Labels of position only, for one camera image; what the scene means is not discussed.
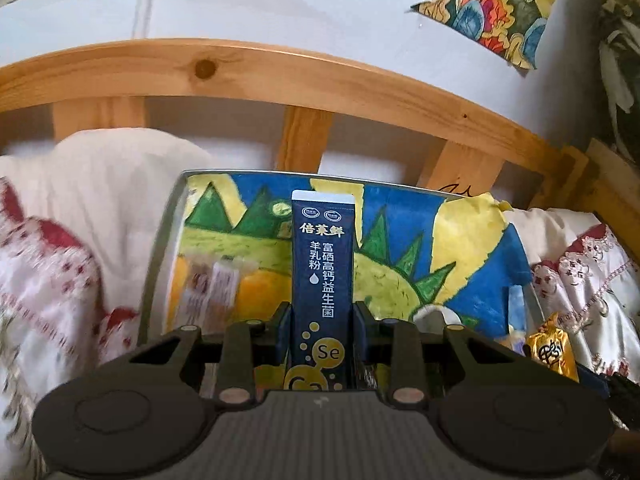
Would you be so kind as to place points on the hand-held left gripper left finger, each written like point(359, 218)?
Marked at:
point(283, 331)

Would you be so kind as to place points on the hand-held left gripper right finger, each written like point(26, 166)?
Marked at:
point(361, 331)

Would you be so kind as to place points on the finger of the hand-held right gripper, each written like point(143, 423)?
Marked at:
point(595, 386)

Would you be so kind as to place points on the yellow foil snack packet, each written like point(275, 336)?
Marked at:
point(550, 350)

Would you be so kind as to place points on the navy blue powder sachet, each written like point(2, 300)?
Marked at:
point(322, 270)

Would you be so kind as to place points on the clear biscuit packet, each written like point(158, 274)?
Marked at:
point(210, 290)

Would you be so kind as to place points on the white cardboard box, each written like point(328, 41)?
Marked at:
point(162, 280)

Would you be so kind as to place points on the colourful dinosaur drawing paper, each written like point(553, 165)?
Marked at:
point(400, 270)

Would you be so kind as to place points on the wooden side furniture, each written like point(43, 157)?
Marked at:
point(610, 185)

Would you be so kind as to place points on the floral satin blanket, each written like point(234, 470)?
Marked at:
point(50, 270)

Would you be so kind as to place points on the wooden bed headboard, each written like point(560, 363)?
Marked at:
point(200, 67)

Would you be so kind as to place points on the dark patterned cloth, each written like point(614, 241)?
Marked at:
point(620, 60)

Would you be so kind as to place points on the torn colourful wall drawing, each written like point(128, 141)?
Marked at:
point(500, 10)

